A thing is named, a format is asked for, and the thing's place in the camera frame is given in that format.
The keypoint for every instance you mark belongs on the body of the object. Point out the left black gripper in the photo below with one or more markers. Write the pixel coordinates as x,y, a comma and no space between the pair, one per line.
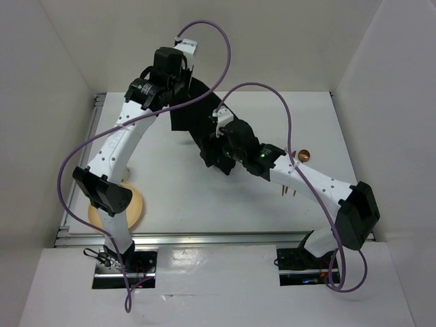
187,73

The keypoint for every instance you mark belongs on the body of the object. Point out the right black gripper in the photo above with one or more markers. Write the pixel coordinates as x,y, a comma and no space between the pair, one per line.
221,157

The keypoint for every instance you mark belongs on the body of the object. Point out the black cloth placemat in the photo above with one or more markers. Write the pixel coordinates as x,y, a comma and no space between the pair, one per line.
196,120

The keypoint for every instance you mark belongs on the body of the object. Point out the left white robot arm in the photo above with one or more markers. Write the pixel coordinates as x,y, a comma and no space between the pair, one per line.
100,181

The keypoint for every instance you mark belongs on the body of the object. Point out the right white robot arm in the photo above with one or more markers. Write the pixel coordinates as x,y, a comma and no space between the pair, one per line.
352,208

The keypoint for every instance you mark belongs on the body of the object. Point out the copper spoon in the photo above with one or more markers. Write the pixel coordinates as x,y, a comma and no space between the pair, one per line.
302,155

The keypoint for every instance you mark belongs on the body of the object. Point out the paper cup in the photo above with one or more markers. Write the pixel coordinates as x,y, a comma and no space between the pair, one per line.
126,174

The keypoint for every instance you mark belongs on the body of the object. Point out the beige plate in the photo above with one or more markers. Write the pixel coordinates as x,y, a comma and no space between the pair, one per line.
135,210

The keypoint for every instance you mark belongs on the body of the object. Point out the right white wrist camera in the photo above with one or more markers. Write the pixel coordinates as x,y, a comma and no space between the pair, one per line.
223,116

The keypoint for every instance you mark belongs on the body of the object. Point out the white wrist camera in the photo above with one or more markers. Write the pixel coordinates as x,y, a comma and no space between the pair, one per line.
188,47
223,116

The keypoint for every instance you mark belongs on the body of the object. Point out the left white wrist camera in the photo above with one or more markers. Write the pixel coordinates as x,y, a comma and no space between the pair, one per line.
188,47

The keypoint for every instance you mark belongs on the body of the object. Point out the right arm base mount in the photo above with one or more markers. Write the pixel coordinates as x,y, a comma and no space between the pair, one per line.
298,267

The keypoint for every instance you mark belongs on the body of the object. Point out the aluminium table frame rail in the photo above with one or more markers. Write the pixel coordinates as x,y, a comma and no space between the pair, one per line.
187,202

